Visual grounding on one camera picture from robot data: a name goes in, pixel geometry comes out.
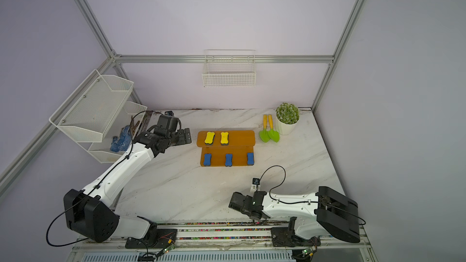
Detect yellow eraser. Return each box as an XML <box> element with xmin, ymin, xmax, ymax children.
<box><xmin>220</xmin><ymin>132</ymin><xmax>229</xmax><ymax>146</ymax></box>
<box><xmin>205</xmin><ymin>132</ymin><xmax>216</xmax><ymax>146</ymax></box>

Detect blue eraser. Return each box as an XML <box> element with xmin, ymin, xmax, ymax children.
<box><xmin>247</xmin><ymin>152</ymin><xmax>255</xmax><ymax>166</ymax></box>
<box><xmin>225</xmin><ymin>154</ymin><xmax>233</xmax><ymax>167</ymax></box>
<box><xmin>203</xmin><ymin>154</ymin><xmax>212</xmax><ymax>167</ymax></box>

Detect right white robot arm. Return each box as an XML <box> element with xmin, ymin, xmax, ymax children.
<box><xmin>229</xmin><ymin>186</ymin><xmax>360</xmax><ymax>243</ymax></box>

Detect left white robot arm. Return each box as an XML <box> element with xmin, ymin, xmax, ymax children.
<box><xmin>64</xmin><ymin>128</ymin><xmax>192</xmax><ymax>246</ymax></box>

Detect orange wooden two-tier shelf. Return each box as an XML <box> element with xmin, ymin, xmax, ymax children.
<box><xmin>197</xmin><ymin>130</ymin><xmax>256</xmax><ymax>167</ymax></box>

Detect brown sticks in rack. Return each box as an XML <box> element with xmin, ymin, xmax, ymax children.
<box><xmin>129</xmin><ymin>115</ymin><xmax>144</xmax><ymax>138</ymax></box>

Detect blue crumpled item in rack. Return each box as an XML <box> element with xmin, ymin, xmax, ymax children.
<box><xmin>110</xmin><ymin>125</ymin><xmax>132</xmax><ymax>153</ymax></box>

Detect green shovel left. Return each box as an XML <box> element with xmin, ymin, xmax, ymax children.
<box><xmin>259</xmin><ymin>115</ymin><xmax>270</xmax><ymax>143</ymax></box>

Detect green shovel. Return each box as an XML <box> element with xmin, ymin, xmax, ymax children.
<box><xmin>268</xmin><ymin>114</ymin><xmax>280</xmax><ymax>143</ymax></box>
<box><xmin>259</xmin><ymin>115</ymin><xmax>270</xmax><ymax>143</ymax></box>

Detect green shovel right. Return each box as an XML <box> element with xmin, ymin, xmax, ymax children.
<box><xmin>268</xmin><ymin>114</ymin><xmax>280</xmax><ymax>143</ymax></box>

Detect white mesh two-tier rack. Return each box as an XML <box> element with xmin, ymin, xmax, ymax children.
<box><xmin>49</xmin><ymin>70</ymin><xmax>147</xmax><ymax>163</ymax></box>

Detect potted green plant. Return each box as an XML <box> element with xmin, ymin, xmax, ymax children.
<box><xmin>275</xmin><ymin>103</ymin><xmax>300</xmax><ymax>135</ymax></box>

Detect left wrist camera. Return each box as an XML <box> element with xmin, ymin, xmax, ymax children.
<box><xmin>156</xmin><ymin>110</ymin><xmax>182</xmax><ymax>132</ymax></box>

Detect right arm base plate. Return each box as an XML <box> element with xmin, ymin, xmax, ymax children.
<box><xmin>271</xmin><ymin>228</ymin><xmax>321</xmax><ymax>247</ymax></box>

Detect white wire wall basket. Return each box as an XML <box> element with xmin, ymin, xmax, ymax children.
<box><xmin>202</xmin><ymin>49</ymin><xmax>256</xmax><ymax>88</ymax></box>

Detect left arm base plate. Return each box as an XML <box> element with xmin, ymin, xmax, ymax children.
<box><xmin>125</xmin><ymin>229</ymin><xmax>178</xmax><ymax>250</ymax></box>

